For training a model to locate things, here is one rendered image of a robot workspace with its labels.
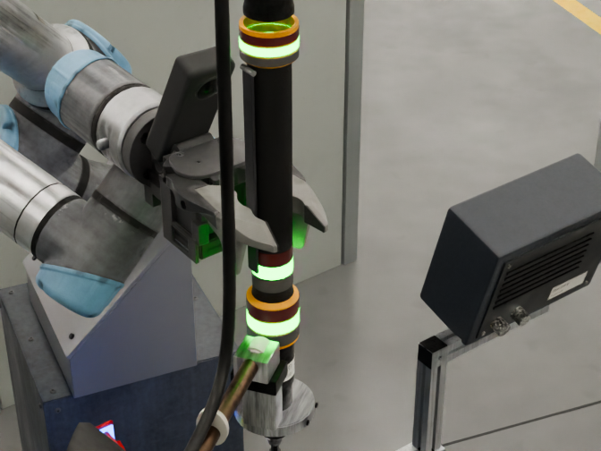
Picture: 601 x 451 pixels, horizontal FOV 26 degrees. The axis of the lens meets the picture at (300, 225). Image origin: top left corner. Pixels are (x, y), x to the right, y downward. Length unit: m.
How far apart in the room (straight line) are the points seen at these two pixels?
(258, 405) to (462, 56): 4.13
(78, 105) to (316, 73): 2.33
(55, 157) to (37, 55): 0.18
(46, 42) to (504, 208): 0.66
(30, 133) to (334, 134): 1.93
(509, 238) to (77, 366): 0.62
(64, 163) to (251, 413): 0.78
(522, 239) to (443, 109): 2.98
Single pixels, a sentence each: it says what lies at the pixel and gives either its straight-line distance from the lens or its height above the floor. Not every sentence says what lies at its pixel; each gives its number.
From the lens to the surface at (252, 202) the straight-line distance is 1.00.
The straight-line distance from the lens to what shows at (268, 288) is 1.04.
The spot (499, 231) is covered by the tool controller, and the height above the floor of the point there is 1.24.
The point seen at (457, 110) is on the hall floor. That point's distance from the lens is 4.76.
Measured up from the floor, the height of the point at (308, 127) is 0.51.
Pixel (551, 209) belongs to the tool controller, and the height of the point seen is 1.24.
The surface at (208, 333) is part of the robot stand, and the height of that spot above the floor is 1.00.
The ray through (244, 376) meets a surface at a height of 1.55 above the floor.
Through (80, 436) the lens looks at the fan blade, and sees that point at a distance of 1.16.
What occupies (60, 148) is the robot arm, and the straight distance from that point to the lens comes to 1.79.
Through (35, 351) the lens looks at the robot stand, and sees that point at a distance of 1.98.
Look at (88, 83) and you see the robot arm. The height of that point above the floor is 1.68.
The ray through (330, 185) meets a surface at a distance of 3.70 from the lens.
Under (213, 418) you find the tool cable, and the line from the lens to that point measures 0.97.
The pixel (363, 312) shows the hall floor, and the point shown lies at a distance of 3.69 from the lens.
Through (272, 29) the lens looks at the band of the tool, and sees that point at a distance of 0.97.
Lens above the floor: 2.21
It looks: 33 degrees down
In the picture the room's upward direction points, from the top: straight up
